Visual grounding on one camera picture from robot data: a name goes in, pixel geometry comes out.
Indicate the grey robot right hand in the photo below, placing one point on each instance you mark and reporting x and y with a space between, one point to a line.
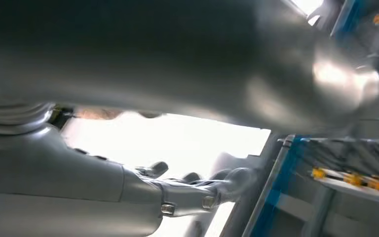
62 183

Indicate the steel table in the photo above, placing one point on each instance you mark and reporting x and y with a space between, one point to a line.
356 189

